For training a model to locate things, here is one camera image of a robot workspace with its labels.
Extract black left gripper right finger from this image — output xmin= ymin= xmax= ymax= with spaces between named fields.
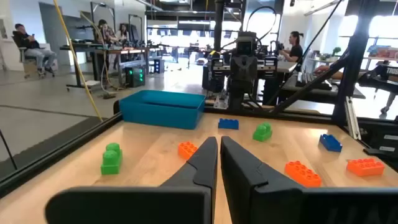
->
xmin=220 ymin=136 xmax=398 ymax=224

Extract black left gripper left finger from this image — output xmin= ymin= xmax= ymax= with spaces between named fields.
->
xmin=45 ymin=136 xmax=219 ymax=224

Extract orange toy building block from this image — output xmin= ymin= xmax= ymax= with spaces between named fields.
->
xmin=178 ymin=141 xmax=199 ymax=161
xmin=346 ymin=157 xmax=386 ymax=177
xmin=284 ymin=160 xmax=322 ymax=188

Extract green toy building block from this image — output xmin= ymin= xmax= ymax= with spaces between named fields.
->
xmin=252 ymin=122 xmax=274 ymax=142
xmin=100 ymin=142 xmax=123 ymax=175

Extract blue toy building block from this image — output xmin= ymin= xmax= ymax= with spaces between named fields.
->
xmin=318 ymin=134 xmax=343 ymax=153
xmin=218 ymin=118 xmax=239 ymax=131

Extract black vertical pole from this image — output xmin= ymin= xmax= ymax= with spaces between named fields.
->
xmin=213 ymin=0 xmax=225 ymax=53

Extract person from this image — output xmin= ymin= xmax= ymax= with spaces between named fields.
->
xmin=95 ymin=19 xmax=119 ymax=44
xmin=12 ymin=23 xmax=58 ymax=77
xmin=116 ymin=23 xmax=131 ymax=43
xmin=279 ymin=30 xmax=305 ymax=63

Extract black keyboard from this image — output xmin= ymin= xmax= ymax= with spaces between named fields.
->
xmin=297 ymin=72 xmax=333 ymax=91

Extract person's hand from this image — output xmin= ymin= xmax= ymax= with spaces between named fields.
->
xmin=313 ymin=64 xmax=345 ymax=80

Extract blue plastic bin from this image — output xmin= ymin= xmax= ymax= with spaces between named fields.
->
xmin=119 ymin=90 xmax=206 ymax=131

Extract black desk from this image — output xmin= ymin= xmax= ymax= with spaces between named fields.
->
xmin=59 ymin=42 xmax=105 ymax=91
xmin=281 ymin=73 xmax=366 ymax=101

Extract computer tower with green lights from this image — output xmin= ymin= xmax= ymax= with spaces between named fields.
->
xmin=124 ymin=67 xmax=146 ymax=88

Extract silver aluminium bar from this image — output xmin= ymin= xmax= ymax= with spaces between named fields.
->
xmin=344 ymin=96 xmax=362 ymax=141

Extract wooden top desk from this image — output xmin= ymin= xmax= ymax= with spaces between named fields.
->
xmin=95 ymin=47 xmax=150 ymax=86

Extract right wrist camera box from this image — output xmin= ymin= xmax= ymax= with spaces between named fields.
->
xmin=236 ymin=30 xmax=258 ymax=58

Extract black aluminium table frame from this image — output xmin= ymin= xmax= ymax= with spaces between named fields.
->
xmin=0 ymin=0 xmax=398 ymax=200

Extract yellow hanging cable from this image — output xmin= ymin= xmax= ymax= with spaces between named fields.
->
xmin=52 ymin=0 xmax=104 ymax=123

